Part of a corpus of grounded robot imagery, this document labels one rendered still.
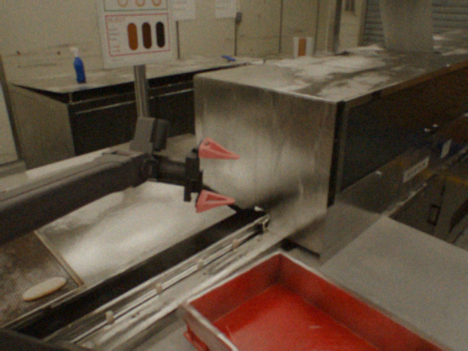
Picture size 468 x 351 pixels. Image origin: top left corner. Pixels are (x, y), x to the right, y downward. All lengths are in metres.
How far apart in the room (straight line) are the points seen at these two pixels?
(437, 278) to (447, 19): 6.42
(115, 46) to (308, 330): 1.25
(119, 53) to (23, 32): 3.02
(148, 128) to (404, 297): 0.78
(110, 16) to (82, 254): 0.93
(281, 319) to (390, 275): 0.37
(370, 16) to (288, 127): 6.91
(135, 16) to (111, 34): 0.13
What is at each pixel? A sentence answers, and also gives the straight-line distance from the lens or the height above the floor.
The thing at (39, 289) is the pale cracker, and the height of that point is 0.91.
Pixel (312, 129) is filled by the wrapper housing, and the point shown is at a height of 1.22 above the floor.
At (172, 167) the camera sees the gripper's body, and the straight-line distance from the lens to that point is 0.80.
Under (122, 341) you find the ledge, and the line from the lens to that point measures 0.96.
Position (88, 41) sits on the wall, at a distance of 4.97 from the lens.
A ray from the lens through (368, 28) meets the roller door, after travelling 7.96.
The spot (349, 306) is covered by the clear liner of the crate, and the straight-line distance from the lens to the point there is 1.00.
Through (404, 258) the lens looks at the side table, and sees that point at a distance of 1.32.
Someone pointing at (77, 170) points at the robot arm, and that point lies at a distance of 0.66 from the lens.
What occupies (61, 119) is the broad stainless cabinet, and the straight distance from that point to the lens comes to 2.76.
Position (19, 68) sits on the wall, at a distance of 4.69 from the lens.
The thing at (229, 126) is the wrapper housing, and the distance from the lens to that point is 1.26.
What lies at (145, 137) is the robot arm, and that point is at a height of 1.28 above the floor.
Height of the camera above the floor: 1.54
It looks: 24 degrees down
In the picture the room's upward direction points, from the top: straight up
